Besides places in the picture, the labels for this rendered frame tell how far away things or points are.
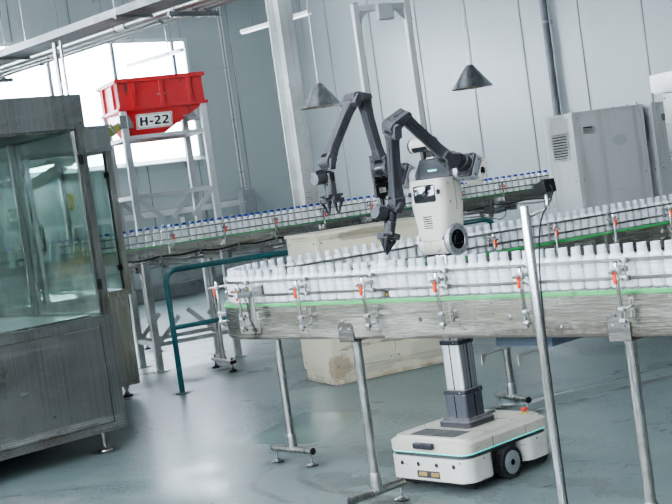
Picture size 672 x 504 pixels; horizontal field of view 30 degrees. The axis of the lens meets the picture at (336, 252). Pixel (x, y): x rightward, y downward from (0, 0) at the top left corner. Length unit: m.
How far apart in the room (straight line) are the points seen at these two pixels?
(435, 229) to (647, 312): 1.71
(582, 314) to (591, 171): 6.67
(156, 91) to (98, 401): 4.55
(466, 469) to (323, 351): 3.96
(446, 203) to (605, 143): 5.61
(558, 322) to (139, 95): 7.71
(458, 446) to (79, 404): 3.10
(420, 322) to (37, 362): 3.34
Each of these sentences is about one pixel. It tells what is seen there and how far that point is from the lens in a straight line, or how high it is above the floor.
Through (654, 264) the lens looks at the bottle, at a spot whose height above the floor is 1.08.
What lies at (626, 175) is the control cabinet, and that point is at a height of 1.25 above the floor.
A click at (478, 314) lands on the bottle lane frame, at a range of 5.23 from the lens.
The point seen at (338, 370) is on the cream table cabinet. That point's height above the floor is 0.11.
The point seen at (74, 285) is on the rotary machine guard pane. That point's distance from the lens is 8.30.
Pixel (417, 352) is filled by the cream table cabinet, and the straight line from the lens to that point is 10.03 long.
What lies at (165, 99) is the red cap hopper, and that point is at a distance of 12.19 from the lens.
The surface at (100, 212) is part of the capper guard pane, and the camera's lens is 10.67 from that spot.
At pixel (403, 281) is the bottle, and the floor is 1.07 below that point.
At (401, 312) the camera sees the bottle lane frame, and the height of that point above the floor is 0.94.
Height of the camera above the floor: 1.53
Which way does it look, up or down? 3 degrees down
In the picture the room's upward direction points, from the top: 8 degrees counter-clockwise
